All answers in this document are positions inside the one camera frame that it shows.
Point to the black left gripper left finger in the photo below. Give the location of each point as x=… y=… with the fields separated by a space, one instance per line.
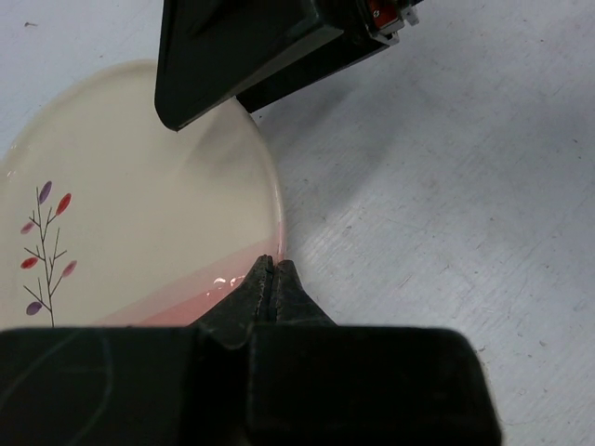
x=133 y=386

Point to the cream and pink round plate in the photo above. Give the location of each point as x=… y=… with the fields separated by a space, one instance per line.
x=109 y=218

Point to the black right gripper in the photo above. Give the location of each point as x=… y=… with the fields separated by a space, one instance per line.
x=261 y=51

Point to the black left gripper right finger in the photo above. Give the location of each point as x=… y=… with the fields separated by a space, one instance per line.
x=317 y=383

